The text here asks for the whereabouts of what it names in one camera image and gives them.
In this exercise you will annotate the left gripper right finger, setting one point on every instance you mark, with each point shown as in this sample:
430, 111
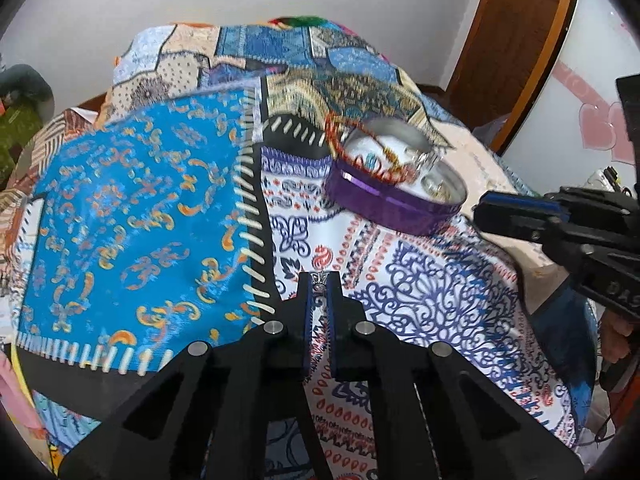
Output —
434, 414

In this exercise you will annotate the purple heart jewelry tin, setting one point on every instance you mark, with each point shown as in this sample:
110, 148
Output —
392, 174

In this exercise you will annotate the wooden door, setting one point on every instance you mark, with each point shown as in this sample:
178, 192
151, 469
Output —
506, 57

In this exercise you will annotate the dark green round cushion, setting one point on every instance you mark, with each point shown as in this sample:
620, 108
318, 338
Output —
22, 82

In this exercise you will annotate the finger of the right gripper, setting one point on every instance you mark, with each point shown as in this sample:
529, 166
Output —
515, 227
502, 206

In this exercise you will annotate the patchwork bed quilt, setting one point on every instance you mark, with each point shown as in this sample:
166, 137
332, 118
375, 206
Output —
190, 207

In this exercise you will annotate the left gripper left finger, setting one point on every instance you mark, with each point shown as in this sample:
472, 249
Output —
206, 414

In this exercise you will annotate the white wardrobe sliding door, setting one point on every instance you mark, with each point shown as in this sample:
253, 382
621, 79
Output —
576, 127

